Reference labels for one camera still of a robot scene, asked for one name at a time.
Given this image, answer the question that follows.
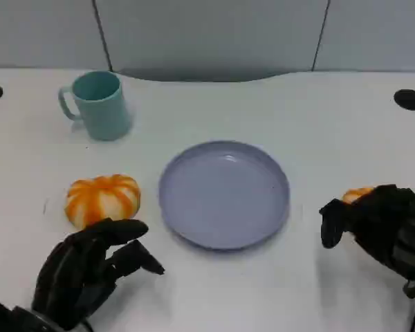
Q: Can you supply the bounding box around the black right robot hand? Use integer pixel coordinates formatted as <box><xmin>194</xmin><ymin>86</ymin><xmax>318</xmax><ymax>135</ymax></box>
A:
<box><xmin>319</xmin><ymin>184</ymin><xmax>415</xmax><ymax>284</ymax></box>

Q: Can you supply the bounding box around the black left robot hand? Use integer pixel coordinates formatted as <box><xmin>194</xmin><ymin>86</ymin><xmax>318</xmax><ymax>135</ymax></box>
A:
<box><xmin>30</xmin><ymin>217</ymin><xmax>166</xmax><ymax>331</ymax></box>

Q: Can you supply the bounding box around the orange white toy bread roll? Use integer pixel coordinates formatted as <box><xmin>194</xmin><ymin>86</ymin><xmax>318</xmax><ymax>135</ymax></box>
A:
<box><xmin>341</xmin><ymin>187</ymin><xmax>374</xmax><ymax>205</ymax></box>
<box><xmin>64</xmin><ymin>174</ymin><xmax>142</xmax><ymax>231</ymax></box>

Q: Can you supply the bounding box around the pale green mug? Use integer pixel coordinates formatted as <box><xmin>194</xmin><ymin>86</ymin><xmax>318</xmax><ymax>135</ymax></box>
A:
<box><xmin>57</xmin><ymin>71</ymin><xmax>132</xmax><ymax>142</ymax></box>

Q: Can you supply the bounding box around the lilac plate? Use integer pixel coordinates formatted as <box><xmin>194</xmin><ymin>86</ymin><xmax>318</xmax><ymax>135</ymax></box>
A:
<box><xmin>158</xmin><ymin>140</ymin><xmax>291</xmax><ymax>252</ymax></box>

